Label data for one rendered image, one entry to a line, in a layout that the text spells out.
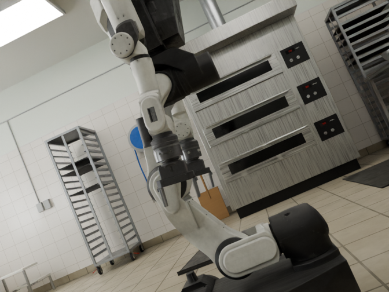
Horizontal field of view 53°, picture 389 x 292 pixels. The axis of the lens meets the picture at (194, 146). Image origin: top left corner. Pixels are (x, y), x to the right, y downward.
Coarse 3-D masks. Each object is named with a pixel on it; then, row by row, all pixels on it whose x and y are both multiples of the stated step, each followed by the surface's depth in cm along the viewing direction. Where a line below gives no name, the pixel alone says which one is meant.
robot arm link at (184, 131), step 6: (180, 126) 161; (186, 126) 160; (180, 132) 161; (186, 132) 160; (192, 132) 167; (180, 138) 163; (186, 138) 163; (192, 138) 164; (180, 144) 163; (186, 144) 162; (192, 144) 162; (198, 144) 165
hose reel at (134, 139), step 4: (136, 124) 548; (132, 128) 548; (136, 128) 546; (132, 132) 546; (136, 132) 545; (128, 136) 549; (132, 136) 546; (136, 136) 545; (140, 136) 544; (128, 140) 549; (132, 140) 546; (136, 140) 545; (140, 140) 544; (132, 144) 547; (136, 144) 545; (140, 144) 544; (136, 148) 546; (140, 148) 544; (136, 152) 550; (136, 156) 549; (140, 164) 548; (144, 176) 545
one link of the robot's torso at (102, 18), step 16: (96, 0) 138; (144, 0) 138; (160, 0) 137; (176, 0) 148; (96, 16) 140; (144, 16) 136; (160, 16) 137; (176, 16) 140; (112, 32) 140; (160, 32) 138; (176, 32) 139; (160, 48) 145
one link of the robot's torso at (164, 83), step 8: (160, 80) 137; (168, 80) 137; (160, 88) 137; (168, 88) 137; (168, 112) 153; (144, 152) 141; (152, 152) 141; (152, 160) 141; (152, 168) 141; (184, 184) 137; (184, 192) 138
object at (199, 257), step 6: (198, 252) 338; (192, 258) 321; (198, 258) 310; (204, 258) 299; (186, 264) 307; (192, 264) 298; (198, 264) 283; (204, 264) 282; (180, 270) 294; (186, 270) 286; (192, 270) 284
